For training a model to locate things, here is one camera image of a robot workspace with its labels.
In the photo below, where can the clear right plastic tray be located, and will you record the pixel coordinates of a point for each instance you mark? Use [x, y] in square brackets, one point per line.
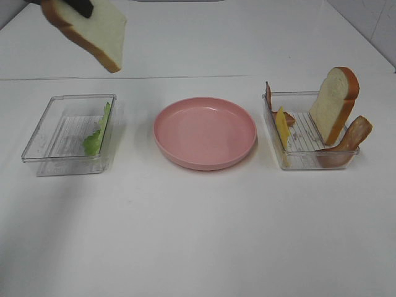
[304, 139]

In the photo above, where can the bread slice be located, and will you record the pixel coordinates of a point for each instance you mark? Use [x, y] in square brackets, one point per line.
[102, 34]
[334, 103]

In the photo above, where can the clear left plastic tray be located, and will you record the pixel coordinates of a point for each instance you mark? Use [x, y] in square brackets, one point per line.
[55, 147]

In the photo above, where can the pink round plate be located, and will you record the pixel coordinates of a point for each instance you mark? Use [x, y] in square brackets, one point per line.
[204, 133]

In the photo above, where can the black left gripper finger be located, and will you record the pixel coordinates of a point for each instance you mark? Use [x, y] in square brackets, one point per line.
[83, 7]

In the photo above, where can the green lettuce leaf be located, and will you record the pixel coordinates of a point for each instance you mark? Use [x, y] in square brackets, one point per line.
[92, 143]

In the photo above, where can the yellow cheese slice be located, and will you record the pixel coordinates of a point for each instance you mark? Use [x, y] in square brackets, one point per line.
[283, 134]

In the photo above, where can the bacon strip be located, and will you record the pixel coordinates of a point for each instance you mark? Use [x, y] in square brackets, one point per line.
[268, 97]
[340, 155]

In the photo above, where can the clear plastic tray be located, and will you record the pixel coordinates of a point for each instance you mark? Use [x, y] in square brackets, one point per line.
[55, 147]
[304, 139]

